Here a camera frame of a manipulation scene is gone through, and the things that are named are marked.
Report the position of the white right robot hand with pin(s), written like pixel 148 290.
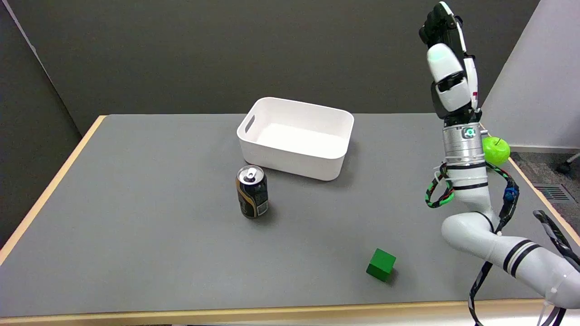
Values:
pixel 451 72

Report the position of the black beverage can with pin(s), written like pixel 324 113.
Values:
pixel 252 192

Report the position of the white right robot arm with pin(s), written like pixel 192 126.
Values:
pixel 471 194

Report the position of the green apple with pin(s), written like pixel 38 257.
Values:
pixel 495 151

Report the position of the black chair caster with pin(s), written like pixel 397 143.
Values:
pixel 564 168

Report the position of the black floor vent grille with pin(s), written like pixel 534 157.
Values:
pixel 552 192

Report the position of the white plastic bin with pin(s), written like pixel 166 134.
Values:
pixel 297 138

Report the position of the green wooden cube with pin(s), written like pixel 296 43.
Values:
pixel 380 264

